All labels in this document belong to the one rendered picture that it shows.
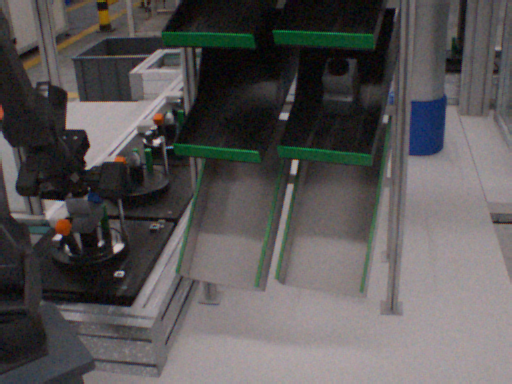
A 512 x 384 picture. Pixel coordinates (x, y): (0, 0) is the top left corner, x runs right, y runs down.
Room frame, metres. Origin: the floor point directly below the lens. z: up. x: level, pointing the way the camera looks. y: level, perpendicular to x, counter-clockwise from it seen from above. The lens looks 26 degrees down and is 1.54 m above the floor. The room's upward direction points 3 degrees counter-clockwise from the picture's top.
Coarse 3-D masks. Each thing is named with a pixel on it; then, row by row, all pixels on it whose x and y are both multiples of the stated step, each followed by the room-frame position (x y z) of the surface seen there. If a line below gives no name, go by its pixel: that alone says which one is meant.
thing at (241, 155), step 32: (224, 64) 1.02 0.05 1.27; (256, 64) 1.00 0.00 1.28; (288, 64) 0.93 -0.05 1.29; (224, 96) 0.94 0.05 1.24; (256, 96) 0.93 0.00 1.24; (192, 128) 0.89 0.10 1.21; (224, 128) 0.88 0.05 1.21; (256, 128) 0.87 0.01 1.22; (224, 160) 0.82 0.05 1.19; (256, 160) 0.80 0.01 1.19
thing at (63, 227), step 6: (60, 222) 0.88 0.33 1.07; (66, 222) 0.88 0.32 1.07; (72, 222) 0.90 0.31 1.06; (60, 228) 0.87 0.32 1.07; (66, 228) 0.87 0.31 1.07; (66, 234) 0.87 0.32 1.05; (72, 234) 0.89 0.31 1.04; (66, 240) 0.88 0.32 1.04; (72, 240) 0.89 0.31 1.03; (72, 246) 0.89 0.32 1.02; (78, 246) 0.90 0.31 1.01; (72, 252) 0.90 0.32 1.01; (78, 252) 0.90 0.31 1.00
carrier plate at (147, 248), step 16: (128, 224) 1.05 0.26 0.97; (144, 224) 1.05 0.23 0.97; (160, 224) 1.04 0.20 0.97; (48, 240) 1.00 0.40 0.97; (144, 240) 0.99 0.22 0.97; (160, 240) 0.98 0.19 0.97; (48, 256) 0.94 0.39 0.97; (128, 256) 0.93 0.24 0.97; (144, 256) 0.93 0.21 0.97; (48, 272) 0.89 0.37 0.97; (64, 272) 0.89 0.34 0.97; (96, 272) 0.89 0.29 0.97; (112, 272) 0.88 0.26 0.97; (128, 272) 0.88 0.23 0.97; (144, 272) 0.88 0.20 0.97; (48, 288) 0.84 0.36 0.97; (64, 288) 0.84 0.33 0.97; (80, 288) 0.84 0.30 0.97; (96, 288) 0.84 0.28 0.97; (112, 288) 0.84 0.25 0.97; (128, 288) 0.84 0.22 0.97; (128, 304) 0.82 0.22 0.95
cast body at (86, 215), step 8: (80, 192) 0.94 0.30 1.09; (88, 192) 0.95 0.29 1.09; (72, 200) 0.94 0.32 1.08; (80, 200) 0.93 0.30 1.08; (72, 208) 0.94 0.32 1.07; (80, 208) 0.93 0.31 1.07; (88, 208) 0.93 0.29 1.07; (96, 208) 0.96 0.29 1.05; (72, 216) 0.93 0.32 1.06; (80, 216) 0.93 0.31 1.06; (88, 216) 0.93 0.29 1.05; (96, 216) 0.95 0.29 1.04; (80, 224) 0.92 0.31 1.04; (88, 224) 0.92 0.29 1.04; (96, 224) 0.95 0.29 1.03; (80, 232) 0.92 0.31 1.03; (88, 232) 0.92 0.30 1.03
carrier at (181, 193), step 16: (112, 160) 1.31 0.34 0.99; (144, 176) 1.22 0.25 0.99; (160, 176) 1.22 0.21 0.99; (176, 176) 1.26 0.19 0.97; (128, 192) 1.14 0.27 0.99; (144, 192) 1.14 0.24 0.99; (160, 192) 1.16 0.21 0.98; (176, 192) 1.18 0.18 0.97; (192, 192) 1.18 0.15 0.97; (112, 208) 1.12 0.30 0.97; (128, 208) 1.11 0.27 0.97; (144, 208) 1.11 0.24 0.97; (160, 208) 1.11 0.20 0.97; (176, 208) 1.11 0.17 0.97; (176, 224) 1.07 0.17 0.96
